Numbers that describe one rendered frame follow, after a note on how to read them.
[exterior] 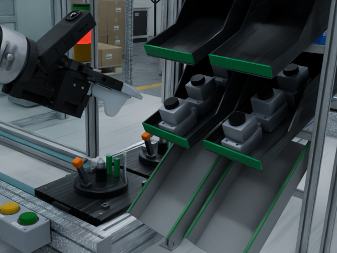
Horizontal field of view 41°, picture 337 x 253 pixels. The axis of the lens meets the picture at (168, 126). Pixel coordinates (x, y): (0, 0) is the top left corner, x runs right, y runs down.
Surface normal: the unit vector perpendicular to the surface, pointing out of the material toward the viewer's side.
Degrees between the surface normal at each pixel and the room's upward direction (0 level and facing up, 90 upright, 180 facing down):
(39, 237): 90
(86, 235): 0
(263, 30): 25
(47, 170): 0
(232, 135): 115
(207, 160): 45
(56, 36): 34
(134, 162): 0
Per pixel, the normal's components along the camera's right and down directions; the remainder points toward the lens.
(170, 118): -0.67, 0.58
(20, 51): 0.76, -0.08
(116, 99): 0.44, 0.17
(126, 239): 0.79, 0.22
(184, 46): -0.28, -0.78
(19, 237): -0.61, 0.23
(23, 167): 0.04, -0.95
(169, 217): -0.50, -0.54
